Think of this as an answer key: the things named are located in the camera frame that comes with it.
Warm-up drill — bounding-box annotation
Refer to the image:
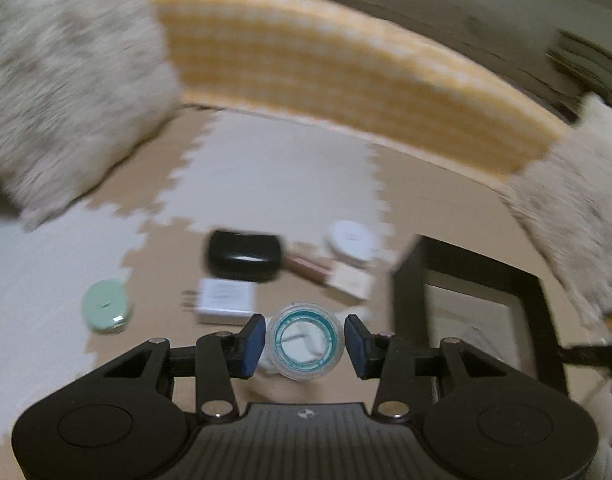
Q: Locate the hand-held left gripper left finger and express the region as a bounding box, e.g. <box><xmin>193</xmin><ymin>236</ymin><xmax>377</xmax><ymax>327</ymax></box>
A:
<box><xmin>103</xmin><ymin>313</ymin><xmax>267</xmax><ymax>422</ymax></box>

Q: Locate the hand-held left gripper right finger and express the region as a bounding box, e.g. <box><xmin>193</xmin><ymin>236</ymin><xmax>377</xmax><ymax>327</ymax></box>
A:
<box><xmin>344</xmin><ymin>313</ymin><xmax>510</xmax><ymax>422</ymax></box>

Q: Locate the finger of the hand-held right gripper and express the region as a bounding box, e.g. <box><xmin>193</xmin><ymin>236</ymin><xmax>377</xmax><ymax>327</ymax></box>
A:
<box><xmin>558</xmin><ymin>341</ymin><xmax>612</xmax><ymax>368</ymax></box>

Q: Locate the white power adapter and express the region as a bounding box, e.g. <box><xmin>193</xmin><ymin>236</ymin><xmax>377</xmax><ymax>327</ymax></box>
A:
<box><xmin>182</xmin><ymin>279</ymin><xmax>259</xmax><ymax>326</ymax></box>

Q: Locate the clear round jar teal ring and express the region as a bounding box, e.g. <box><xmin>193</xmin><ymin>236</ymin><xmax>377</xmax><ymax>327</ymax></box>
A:
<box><xmin>265</xmin><ymin>301</ymin><xmax>347</xmax><ymax>382</ymax></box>

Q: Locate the black glossy case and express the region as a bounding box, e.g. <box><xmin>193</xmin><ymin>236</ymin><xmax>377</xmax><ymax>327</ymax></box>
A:
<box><xmin>205</xmin><ymin>229</ymin><xmax>285</xmax><ymax>283</ymax></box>

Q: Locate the black storage box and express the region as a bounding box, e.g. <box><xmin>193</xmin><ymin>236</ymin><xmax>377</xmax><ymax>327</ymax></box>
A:
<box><xmin>390</xmin><ymin>234</ymin><xmax>569</xmax><ymax>403</ymax></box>

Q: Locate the rose gold tube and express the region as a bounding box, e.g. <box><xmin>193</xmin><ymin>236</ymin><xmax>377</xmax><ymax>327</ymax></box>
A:
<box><xmin>282</xmin><ymin>254</ymin><xmax>337</xmax><ymax>286</ymax></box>

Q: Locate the white round tape measure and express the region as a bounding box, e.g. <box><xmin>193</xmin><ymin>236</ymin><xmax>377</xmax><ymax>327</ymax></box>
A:
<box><xmin>326</xmin><ymin>220</ymin><xmax>377</xmax><ymax>267</ymax></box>

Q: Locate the fluffy cream pillow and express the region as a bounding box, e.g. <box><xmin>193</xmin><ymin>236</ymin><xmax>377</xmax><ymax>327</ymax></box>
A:
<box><xmin>501</xmin><ymin>94</ymin><xmax>612</xmax><ymax>331</ymax></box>
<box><xmin>0</xmin><ymin>0</ymin><xmax>183</xmax><ymax>233</ymax></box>

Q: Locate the green round tape measure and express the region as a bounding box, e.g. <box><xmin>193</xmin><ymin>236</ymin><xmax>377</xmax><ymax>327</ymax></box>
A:
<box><xmin>82</xmin><ymin>280</ymin><xmax>132</xmax><ymax>334</ymax></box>

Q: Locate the beige foam puzzle mat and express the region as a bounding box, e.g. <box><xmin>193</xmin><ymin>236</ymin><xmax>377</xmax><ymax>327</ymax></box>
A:
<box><xmin>83</xmin><ymin>105</ymin><xmax>612</xmax><ymax>461</ymax></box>

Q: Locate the white foam puzzle mat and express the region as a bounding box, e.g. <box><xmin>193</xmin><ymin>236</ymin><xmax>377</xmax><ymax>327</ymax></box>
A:
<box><xmin>161</xmin><ymin>109</ymin><xmax>391</xmax><ymax>243</ymax></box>
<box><xmin>0</xmin><ymin>199</ymin><xmax>146</xmax><ymax>461</ymax></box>

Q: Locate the yellow checked cushion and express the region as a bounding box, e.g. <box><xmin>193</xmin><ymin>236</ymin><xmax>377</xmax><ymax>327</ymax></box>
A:
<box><xmin>144</xmin><ymin>0</ymin><xmax>574</xmax><ymax>177</ymax></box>

